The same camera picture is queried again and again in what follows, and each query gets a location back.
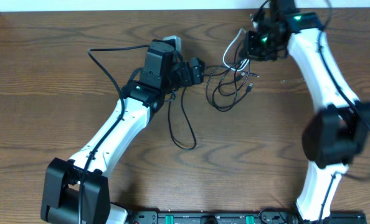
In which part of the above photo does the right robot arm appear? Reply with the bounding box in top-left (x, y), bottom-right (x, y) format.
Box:
top-left (240, 1), bottom-right (370, 223)

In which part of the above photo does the clear tape piece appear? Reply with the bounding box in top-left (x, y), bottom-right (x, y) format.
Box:
top-left (280, 78), bottom-right (305, 85)

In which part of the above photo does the white usb cable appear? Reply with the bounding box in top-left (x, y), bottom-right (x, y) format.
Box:
top-left (222, 27), bottom-right (250, 72)

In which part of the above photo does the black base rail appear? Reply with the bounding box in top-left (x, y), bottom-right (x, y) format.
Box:
top-left (122, 210), bottom-right (368, 224)

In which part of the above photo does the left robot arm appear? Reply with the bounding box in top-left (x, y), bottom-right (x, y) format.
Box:
top-left (40, 35), bottom-right (204, 223)

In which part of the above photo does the black usb cable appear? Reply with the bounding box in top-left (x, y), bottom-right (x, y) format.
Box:
top-left (167, 40), bottom-right (260, 151)

